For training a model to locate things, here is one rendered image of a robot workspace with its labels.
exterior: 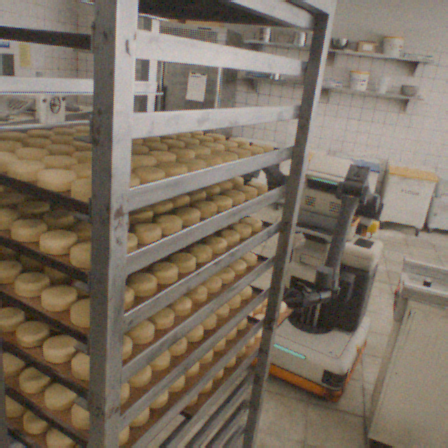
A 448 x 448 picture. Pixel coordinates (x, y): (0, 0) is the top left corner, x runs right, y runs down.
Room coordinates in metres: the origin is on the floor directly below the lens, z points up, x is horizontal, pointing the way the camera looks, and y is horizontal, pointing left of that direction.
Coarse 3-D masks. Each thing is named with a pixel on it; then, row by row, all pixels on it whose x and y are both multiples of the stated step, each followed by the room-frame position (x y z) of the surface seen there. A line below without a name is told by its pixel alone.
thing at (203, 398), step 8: (288, 312) 1.24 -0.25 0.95; (280, 320) 1.18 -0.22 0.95; (256, 344) 1.04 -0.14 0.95; (248, 352) 1.00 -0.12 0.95; (240, 360) 0.96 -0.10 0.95; (224, 368) 0.92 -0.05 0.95; (232, 368) 0.93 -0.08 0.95; (224, 376) 0.89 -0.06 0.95; (216, 384) 0.86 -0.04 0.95; (208, 392) 0.83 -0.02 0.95; (200, 400) 0.80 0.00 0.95; (208, 400) 0.80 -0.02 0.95; (184, 408) 0.77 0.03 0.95; (192, 408) 0.77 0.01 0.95; (200, 408) 0.77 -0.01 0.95
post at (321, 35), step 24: (312, 48) 0.99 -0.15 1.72; (312, 72) 0.99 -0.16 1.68; (312, 96) 0.99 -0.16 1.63; (312, 120) 0.99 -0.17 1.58; (288, 192) 0.99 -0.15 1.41; (288, 216) 0.99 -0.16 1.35; (288, 240) 0.98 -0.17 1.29; (288, 264) 1.00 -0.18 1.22; (264, 336) 0.99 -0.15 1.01; (264, 360) 0.99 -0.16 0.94; (264, 384) 0.99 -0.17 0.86
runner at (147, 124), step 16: (144, 112) 0.54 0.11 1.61; (160, 112) 0.56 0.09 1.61; (176, 112) 0.59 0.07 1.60; (192, 112) 0.62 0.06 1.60; (208, 112) 0.66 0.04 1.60; (224, 112) 0.70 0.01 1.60; (240, 112) 0.75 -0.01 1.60; (256, 112) 0.81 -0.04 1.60; (272, 112) 0.87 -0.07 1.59; (288, 112) 0.94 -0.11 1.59; (144, 128) 0.54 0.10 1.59; (160, 128) 0.56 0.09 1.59; (176, 128) 0.59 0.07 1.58; (192, 128) 0.63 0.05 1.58; (208, 128) 0.67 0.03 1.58
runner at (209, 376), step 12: (252, 336) 0.94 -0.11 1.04; (240, 348) 0.89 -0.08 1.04; (228, 360) 0.84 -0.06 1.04; (216, 372) 0.79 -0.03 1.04; (204, 384) 0.75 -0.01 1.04; (192, 396) 0.71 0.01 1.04; (180, 408) 0.67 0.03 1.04; (168, 420) 0.63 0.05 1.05; (156, 432) 0.60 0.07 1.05; (144, 444) 0.57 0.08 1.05
